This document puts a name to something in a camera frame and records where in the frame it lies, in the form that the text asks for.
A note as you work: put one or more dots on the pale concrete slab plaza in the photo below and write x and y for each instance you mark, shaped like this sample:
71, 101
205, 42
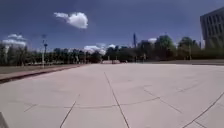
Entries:
133, 83

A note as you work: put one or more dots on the tall dark tower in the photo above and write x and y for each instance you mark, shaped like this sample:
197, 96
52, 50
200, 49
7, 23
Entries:
134, 40

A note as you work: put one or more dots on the row of trees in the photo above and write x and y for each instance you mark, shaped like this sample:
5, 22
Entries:
163, 48

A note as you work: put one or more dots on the pale lamp pole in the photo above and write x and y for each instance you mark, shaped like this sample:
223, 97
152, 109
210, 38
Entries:
43, 55

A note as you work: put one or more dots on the reddish kerb strip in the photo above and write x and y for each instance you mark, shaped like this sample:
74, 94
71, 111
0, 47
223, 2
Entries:
30, 75

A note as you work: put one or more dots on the grass strip beside trees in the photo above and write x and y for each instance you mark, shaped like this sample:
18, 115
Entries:
196, 62

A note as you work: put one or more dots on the grey multi-storey building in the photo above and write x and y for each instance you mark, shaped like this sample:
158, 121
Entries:
213, 26

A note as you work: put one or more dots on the low pale wall block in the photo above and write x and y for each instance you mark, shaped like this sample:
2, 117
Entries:
111, 61

